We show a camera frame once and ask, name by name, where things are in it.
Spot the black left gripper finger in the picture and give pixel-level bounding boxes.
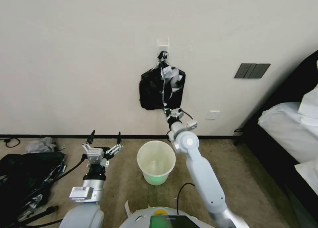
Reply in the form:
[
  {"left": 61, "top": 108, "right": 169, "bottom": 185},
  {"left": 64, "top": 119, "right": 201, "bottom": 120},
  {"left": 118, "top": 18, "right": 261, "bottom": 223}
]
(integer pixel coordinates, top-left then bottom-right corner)
[
  {"left": 105, "top": 131, "right": 124, "bottom": 162},
  {"left": 81, "top": 129, "right": 96, "bottom": 155}
]

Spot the black trash bag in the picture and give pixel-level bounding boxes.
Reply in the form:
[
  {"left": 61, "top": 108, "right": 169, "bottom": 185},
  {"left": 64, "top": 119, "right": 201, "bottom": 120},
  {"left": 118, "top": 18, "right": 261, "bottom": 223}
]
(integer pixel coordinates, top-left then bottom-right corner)
[{"left": 138, "top": 51, "right": 186, "bottom": 111}]

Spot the white plastic trash bin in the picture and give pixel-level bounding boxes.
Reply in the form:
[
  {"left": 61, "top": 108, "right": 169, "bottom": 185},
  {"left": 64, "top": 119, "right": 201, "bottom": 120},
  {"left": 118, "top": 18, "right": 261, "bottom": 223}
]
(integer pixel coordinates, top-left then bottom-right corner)
[{"left": 137, "top": 140, "right": 176, "bottom": 187}]

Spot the crumpled grey plastic bag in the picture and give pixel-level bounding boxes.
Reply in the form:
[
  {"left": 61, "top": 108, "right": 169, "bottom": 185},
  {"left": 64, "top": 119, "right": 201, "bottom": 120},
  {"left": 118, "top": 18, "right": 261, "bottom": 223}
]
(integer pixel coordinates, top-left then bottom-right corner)
[{"left": 25, "top": 137, "right": 67, "bottom": 154}]

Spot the black bag pile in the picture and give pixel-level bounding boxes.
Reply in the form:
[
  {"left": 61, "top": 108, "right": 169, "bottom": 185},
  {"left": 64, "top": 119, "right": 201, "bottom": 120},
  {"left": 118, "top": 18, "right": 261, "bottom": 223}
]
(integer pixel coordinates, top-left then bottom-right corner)
[{"left": 0, "top": 151, "right": 67, "bottom": 225}]

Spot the black baseboard strip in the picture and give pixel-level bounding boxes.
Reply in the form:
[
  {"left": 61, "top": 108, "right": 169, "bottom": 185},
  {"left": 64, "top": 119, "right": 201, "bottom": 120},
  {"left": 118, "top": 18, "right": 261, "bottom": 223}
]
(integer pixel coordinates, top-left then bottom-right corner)
[{"left": 0, "top": 134, "right": 244, "bottom": 140}]

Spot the white robot front shell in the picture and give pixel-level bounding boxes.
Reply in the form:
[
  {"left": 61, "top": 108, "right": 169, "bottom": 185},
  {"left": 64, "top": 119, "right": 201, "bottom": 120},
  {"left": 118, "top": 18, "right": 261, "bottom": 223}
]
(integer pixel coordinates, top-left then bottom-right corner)
[{"left": 119, "top": 205, "right": 212, "bottom": 228}]

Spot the white mattress sheet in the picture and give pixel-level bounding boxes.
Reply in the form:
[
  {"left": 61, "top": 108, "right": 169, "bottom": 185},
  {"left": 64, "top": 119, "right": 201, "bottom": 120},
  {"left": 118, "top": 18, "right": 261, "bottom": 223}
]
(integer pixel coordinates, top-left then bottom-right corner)
[{"left": 258, "top": 101, "right": 318, "bottom": 164}]

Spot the white pillow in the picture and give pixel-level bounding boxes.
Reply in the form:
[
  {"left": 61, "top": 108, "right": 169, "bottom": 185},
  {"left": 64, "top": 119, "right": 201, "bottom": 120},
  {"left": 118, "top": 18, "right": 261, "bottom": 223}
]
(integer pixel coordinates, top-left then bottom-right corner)
[{"left": 297, "top": 85, "right": 318, "bottom": 128}]

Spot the white folded cloth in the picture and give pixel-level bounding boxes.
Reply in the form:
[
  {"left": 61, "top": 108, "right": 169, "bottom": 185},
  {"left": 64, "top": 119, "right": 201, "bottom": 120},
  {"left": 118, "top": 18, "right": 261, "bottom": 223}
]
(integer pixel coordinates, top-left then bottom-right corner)
[{"left": 294, "top": 160, "right": 318, "bottom": 189}]

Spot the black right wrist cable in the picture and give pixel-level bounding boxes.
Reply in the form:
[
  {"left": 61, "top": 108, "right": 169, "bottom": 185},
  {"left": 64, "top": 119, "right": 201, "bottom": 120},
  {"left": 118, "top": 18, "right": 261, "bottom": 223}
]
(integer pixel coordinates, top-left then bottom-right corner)
[{"left": 178, "top": 109, "right": 194, "bottom": 122}]

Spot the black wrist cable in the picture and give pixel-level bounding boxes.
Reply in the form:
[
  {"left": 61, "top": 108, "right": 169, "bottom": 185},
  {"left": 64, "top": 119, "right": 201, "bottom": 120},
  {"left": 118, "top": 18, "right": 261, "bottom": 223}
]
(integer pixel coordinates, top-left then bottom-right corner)
[
  {"left": 178, "top": 109, "right": 194, "bottom": 122},
  {"left": 53, "top": 153, "right": 88, "bottom": 180}
]

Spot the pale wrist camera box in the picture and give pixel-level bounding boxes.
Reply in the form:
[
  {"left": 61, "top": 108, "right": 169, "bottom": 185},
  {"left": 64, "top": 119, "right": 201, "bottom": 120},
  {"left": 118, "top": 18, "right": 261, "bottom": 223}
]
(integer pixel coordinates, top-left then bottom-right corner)
[{"left": 86, "top": 147, "right": 105, "bottom": 164}]

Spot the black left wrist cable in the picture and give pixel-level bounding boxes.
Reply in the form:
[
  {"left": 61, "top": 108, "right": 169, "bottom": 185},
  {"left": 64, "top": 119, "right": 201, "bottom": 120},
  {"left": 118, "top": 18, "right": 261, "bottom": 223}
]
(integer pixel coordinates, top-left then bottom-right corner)
[{"left": 53, "top": 153, "right": 88, "bottom": 180}]

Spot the white wall socket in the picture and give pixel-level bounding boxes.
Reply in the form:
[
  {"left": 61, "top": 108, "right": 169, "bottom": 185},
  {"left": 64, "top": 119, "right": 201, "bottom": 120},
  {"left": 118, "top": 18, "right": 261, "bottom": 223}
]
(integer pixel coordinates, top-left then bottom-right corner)
[{"left": 205, "top": 110, "right": 221, "bottom": 120}]

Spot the black cable by bed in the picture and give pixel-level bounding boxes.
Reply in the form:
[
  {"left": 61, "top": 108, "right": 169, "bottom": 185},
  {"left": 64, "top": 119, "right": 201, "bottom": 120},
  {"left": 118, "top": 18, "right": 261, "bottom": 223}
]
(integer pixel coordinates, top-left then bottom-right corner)
[{"left": 233, "top": 127, "right": 246, "bottom": 147}]

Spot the white wall hook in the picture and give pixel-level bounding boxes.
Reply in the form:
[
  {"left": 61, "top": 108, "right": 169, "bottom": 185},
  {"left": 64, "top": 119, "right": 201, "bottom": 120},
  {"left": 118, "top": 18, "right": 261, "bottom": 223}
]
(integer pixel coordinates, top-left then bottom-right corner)
[{"left": 157, "top": 39, "right": 170, "bottom": 51}]

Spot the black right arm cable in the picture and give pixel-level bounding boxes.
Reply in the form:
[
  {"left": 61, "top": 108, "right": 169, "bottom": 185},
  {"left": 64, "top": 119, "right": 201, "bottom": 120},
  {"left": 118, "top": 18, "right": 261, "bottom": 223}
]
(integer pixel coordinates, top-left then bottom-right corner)
[{"left": 175, "top": 182, "right": 197, "bottom": 215}]

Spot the black floor cable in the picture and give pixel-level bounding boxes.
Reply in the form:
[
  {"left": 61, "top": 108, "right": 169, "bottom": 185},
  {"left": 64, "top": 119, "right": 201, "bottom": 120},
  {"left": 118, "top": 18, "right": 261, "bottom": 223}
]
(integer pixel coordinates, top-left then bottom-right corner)
[{"left": 0, "top": 137, "right": 21, "bottom": 148}]

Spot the dark grey wall switch panel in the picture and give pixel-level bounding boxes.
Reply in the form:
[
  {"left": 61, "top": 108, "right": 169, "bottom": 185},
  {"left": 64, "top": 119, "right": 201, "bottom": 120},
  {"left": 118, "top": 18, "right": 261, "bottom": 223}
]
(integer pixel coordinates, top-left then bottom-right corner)
[{"left": 234, "top": 63, "right": 272, "bottom": 79}]

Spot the black bed frame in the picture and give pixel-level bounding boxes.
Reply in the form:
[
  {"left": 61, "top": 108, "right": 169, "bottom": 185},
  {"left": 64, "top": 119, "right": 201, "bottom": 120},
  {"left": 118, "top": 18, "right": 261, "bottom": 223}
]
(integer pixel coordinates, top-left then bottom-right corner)
[{"left": 241, "top": 50, "right": 318, "bottom": 228}]

